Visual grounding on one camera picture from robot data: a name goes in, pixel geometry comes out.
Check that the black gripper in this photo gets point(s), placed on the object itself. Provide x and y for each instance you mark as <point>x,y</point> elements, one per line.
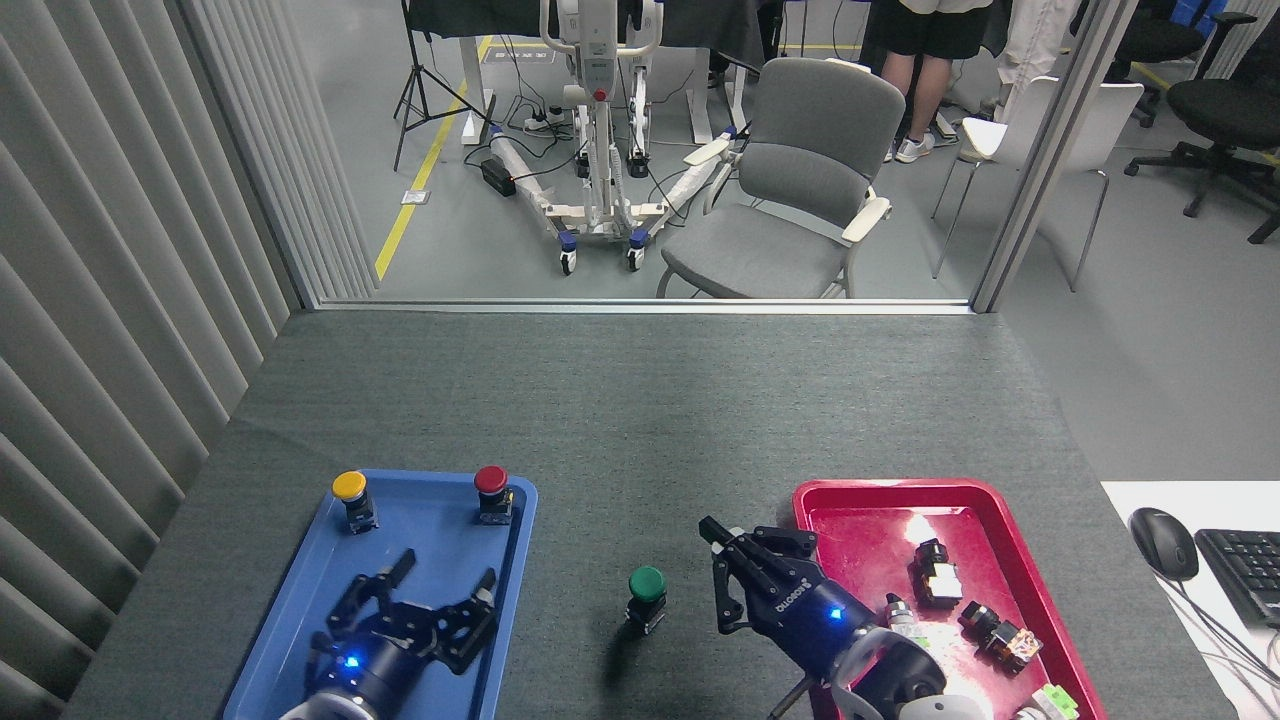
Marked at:
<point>810,615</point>
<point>365,660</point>

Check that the green push button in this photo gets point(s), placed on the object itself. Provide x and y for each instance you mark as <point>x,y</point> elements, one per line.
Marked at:
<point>647,582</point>

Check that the yellow push button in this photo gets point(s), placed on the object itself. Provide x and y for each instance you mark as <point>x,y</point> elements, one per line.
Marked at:
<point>350,487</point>

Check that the red push button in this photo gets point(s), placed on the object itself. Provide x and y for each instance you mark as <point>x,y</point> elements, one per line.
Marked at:
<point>490,480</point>

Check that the blue plastic tray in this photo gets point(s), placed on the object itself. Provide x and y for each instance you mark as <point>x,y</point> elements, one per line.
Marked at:
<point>440,530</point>

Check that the red plastic tray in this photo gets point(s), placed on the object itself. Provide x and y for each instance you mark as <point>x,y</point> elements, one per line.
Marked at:
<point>870,540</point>

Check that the green and white block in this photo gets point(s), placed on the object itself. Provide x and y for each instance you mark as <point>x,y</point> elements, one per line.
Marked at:
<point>1055,702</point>

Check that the white side desk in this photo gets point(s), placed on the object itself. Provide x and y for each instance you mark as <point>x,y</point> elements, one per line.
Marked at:
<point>1150,630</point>

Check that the grey armchair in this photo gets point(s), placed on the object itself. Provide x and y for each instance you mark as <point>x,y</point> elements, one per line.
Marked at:
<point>790,170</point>

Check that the black computer mouse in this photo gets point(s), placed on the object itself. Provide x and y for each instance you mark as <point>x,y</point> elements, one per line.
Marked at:
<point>1163,543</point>

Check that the black power adapter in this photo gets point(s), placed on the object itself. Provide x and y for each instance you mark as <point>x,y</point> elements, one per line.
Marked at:
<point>498,177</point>

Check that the white stand on wheels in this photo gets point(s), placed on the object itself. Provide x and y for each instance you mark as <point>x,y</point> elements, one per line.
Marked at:
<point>598,150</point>

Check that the black keyboard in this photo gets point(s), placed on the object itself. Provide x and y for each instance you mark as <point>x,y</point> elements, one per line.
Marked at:
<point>1245,575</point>

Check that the white power strip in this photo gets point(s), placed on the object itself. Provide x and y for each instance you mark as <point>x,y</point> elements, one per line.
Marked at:
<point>542,120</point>

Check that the black tripod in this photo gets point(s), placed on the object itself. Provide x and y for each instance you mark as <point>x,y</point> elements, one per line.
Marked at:
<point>410,50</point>

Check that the white plastic chair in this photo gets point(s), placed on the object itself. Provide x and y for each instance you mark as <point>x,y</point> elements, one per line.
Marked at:
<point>1115,130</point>

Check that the person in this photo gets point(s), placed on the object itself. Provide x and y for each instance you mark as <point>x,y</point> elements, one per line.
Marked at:
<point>1035,40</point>
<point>930,25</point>

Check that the black office chair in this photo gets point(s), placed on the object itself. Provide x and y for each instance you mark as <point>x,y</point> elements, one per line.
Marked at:
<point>1150,40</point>
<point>1225,110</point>

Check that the silver tipped switch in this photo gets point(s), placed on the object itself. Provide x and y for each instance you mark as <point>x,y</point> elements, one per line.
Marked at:
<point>903,615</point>

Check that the black and white switch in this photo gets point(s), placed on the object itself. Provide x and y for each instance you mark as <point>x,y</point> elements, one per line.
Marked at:
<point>935,575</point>

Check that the black switch with amber lens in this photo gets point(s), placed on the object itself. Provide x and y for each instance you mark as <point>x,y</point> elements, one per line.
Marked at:
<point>1005,640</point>

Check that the silver frame rail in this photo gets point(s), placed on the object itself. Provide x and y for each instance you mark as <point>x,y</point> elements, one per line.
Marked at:
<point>640,307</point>

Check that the silver frame post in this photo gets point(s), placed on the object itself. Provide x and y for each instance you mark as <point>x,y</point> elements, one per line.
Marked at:
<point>1050,160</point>

